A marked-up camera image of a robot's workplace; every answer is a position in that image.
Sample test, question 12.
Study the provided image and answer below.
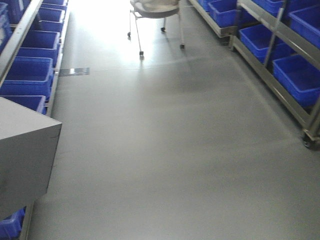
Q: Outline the gray hollow base block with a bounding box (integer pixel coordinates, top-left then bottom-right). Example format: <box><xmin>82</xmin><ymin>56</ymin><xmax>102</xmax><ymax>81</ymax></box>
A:
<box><xmin>0</xmin><ymin>97</ymin><xmax>62</xmax><ymax>219</ymax></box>

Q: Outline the lower blue bin row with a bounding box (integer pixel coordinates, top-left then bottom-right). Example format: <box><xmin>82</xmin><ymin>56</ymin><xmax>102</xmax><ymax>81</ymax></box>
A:
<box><xmin>0</xmin><ymin>0</ymin><xmax>63</xmax><ymax>240</ymax></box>

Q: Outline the steel rack with blue bins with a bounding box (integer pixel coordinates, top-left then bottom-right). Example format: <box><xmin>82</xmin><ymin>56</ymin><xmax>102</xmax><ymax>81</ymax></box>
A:
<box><xmin>191</xmin><ymin>0</ymin><xmax>320</xmax><ymax>149</ymax></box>

